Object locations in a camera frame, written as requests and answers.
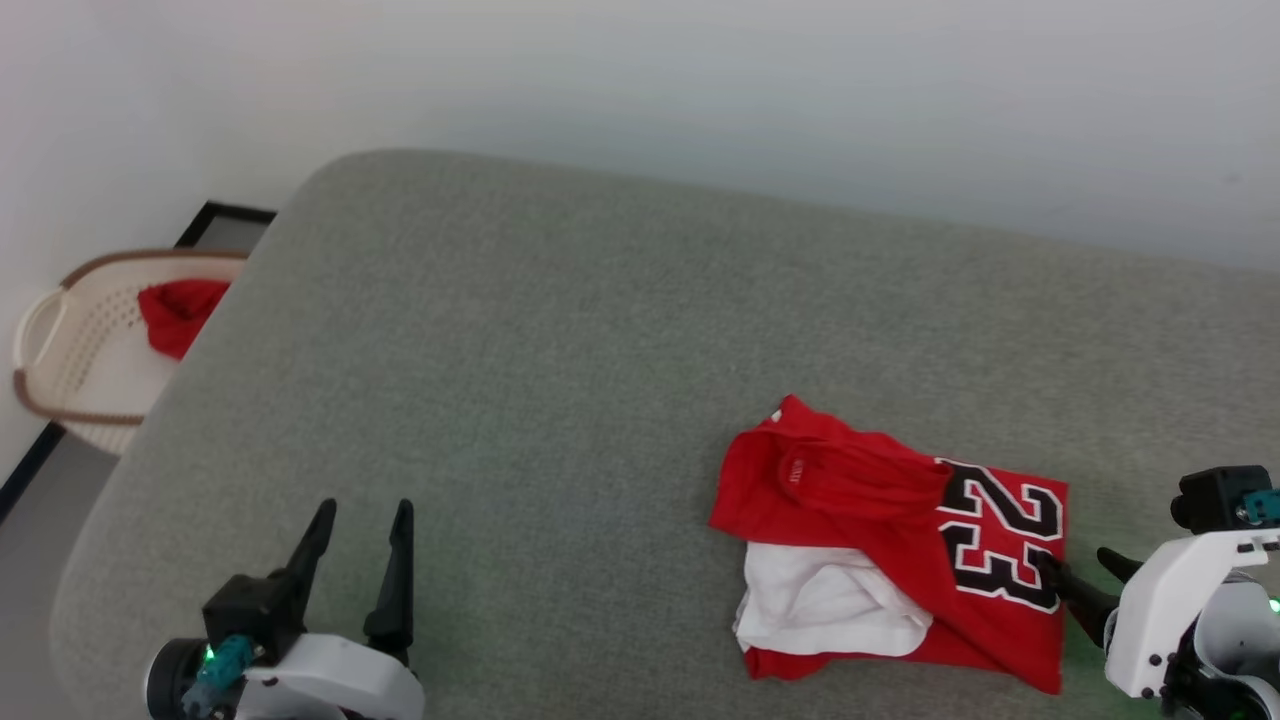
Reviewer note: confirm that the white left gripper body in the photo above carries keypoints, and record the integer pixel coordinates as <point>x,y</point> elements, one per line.
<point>340,685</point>

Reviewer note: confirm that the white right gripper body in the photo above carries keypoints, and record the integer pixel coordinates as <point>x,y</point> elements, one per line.
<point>1165,610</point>

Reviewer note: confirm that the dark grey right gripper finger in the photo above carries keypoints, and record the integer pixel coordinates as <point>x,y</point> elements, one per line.
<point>1085,600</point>
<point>1122,566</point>

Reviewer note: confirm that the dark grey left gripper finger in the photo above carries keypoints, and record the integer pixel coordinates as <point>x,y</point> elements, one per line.
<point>315,550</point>
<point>398,590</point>

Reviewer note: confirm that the red and white jersey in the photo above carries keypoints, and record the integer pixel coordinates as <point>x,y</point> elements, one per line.
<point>880,560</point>

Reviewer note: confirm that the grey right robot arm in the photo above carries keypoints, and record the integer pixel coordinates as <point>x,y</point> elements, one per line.
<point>1240,650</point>

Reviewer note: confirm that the grey fabric sofa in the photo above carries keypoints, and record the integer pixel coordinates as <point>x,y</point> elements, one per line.
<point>550,380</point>

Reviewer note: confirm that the red cloth in basket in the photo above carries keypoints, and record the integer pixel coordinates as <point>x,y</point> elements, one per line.
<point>180,312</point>

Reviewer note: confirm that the beige laundry basket brown rim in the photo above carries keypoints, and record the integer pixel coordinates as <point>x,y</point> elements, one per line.
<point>90,370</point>

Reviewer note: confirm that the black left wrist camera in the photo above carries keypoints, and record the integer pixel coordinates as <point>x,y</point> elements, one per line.
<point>250,610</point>

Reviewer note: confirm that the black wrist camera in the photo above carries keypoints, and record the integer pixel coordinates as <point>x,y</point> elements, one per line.
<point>1210,498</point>
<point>250,610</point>

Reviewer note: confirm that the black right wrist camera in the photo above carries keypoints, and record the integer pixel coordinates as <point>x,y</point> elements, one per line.
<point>1210,498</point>

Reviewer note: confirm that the black floor frame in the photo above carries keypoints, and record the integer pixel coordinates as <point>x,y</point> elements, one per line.
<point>225,212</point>

